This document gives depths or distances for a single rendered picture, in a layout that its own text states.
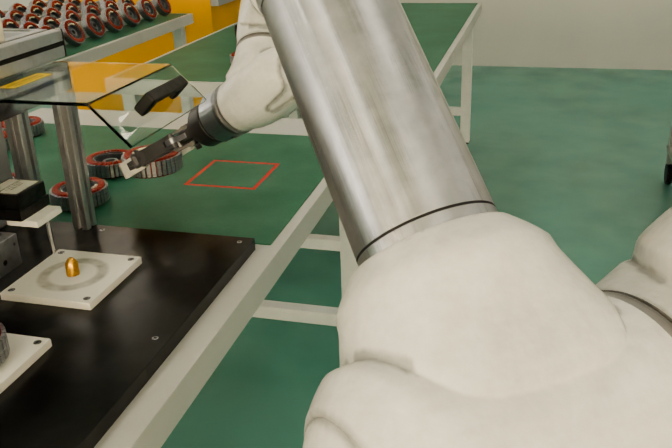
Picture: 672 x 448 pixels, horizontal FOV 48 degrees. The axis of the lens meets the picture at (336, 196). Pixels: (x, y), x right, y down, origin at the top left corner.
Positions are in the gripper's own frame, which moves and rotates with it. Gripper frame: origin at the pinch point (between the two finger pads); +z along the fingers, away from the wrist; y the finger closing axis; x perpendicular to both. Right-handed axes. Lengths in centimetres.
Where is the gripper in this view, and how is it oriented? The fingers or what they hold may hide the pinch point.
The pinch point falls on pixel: (152, 159)
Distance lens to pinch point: 146.5
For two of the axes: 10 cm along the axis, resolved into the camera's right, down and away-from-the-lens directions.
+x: -4.4, -9.0, -0.5
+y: 5.6, -3.2, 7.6
